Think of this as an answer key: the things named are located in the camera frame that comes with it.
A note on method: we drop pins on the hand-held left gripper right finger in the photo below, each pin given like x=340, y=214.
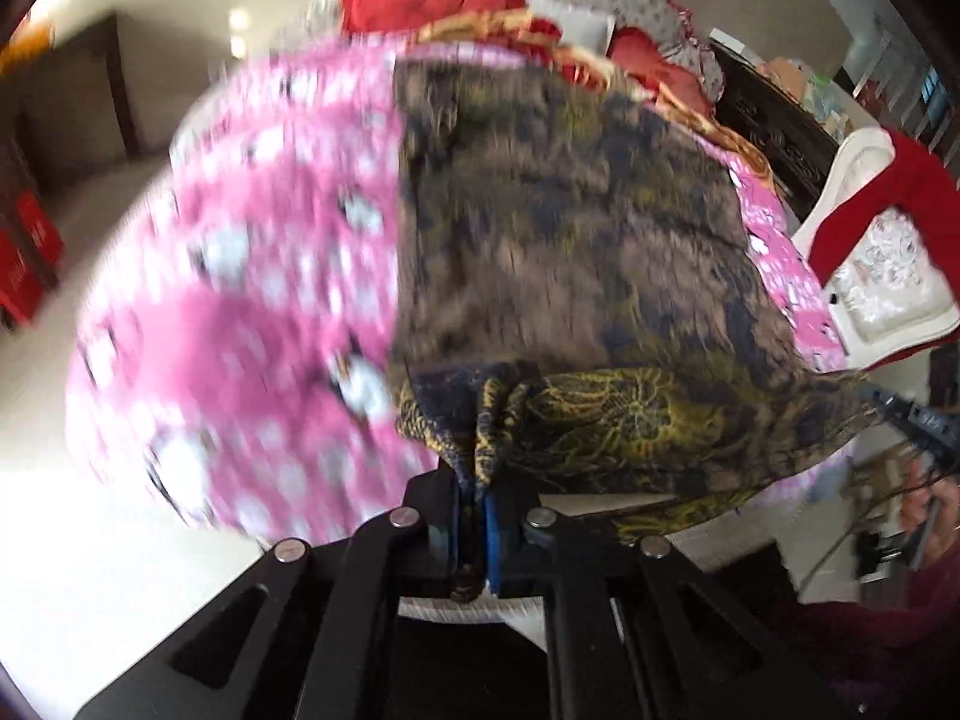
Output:
x=496, y=540

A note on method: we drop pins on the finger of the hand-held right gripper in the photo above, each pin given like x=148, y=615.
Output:
x=915, y=420

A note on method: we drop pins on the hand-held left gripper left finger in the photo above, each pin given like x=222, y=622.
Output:
x=446, y=532

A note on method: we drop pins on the brown floral patterned garment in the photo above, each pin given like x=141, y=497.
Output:
x=562, y=240

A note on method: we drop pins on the person's right forearm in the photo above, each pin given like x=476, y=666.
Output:
x=900, y=637

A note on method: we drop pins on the person's right hand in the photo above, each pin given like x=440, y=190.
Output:
x=937, y=502

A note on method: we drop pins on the white chair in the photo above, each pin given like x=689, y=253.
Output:
x=885, y=292

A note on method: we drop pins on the red garment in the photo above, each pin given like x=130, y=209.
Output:
x=922, y=180

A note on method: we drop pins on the pink penguin printed blanket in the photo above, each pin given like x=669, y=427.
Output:
x=247, y=300

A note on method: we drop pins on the dark wooden headboard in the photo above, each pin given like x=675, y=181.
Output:
x=772, y=127

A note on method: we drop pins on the red paper shopping bag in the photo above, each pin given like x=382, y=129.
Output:
x=30, y=255

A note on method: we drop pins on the red and yellow cloth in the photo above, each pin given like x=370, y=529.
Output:
x=525, y=26

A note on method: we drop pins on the dark wooden table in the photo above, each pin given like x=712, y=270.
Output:
x=97, y=75

